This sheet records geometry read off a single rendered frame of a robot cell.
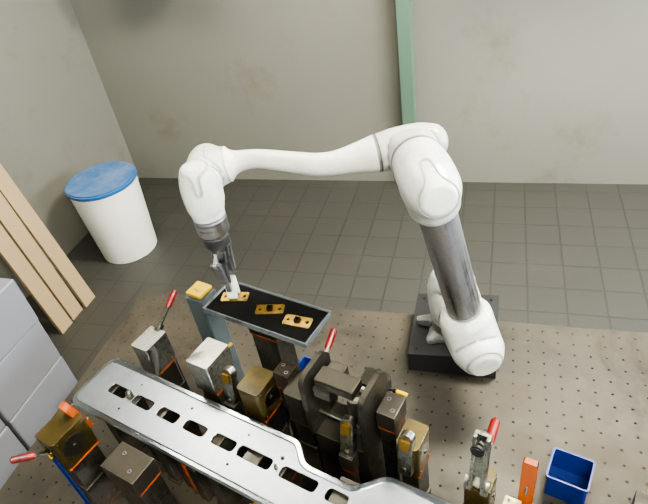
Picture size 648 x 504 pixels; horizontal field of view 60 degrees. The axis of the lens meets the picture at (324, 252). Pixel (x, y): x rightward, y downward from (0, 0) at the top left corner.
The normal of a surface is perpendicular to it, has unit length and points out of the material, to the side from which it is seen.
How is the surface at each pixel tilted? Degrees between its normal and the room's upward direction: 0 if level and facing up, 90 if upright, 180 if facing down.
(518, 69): 90
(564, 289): 0
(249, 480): 0
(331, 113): 90
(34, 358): 90
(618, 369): 0
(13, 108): 90
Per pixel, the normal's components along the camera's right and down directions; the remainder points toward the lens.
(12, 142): 0.96, 0.05
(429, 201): 0.17, 0.53
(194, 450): -0.14, -0.78
